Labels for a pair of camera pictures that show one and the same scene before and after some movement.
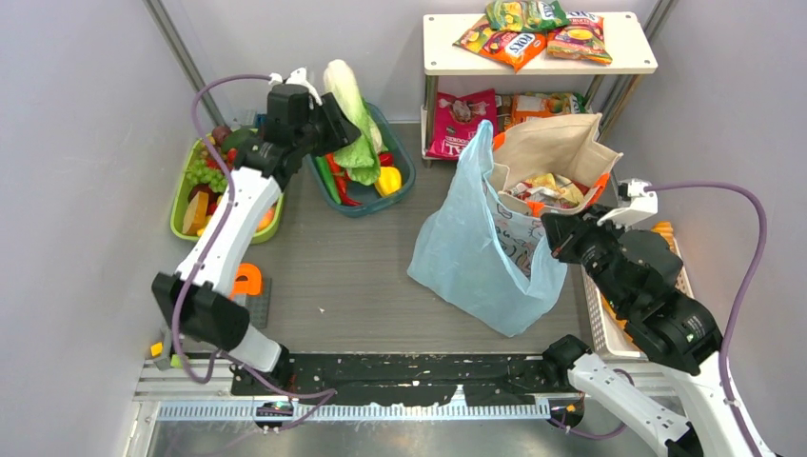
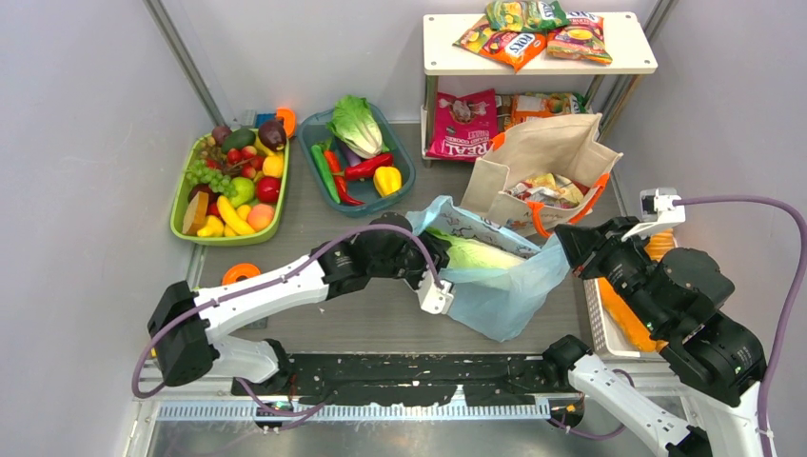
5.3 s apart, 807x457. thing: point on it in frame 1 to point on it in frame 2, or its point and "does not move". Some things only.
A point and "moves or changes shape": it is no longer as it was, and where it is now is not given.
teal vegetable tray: (391, 141) does not move
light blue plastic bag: (463, 258) moves or changes shape
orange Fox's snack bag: (514, 49) does not move
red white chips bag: (550, 189) does not move
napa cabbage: (362, 157) to (468, 253)
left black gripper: (329, 124) to (431, 255)
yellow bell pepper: (389, 181) does not move
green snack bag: (519, 15) does not move
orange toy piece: (248, 280) does not move
